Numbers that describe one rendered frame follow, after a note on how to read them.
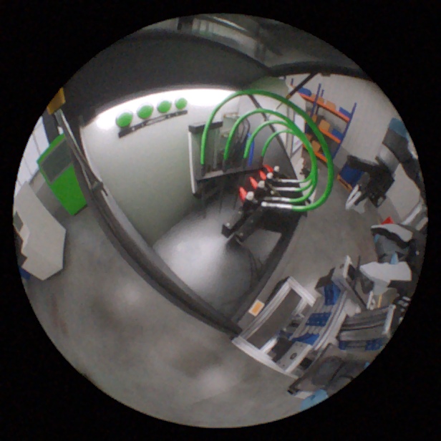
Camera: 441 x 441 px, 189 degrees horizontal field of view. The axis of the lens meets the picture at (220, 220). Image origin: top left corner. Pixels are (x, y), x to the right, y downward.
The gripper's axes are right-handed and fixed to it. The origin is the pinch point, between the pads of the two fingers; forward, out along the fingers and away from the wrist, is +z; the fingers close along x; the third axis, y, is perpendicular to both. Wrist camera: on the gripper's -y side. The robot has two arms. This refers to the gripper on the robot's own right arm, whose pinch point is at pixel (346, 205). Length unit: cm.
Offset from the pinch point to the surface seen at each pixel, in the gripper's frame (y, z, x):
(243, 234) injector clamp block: -25.3, 26.2, -15.3
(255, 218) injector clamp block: -25.5, 26.2, -5.7
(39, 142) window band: -446, -83, -194
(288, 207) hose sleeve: -17.4, 5.6, -12.9
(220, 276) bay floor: -22, 41, -30
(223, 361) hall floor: 40, 124, -91
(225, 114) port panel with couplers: -56, -6, 8
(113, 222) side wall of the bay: -37, -2, -44
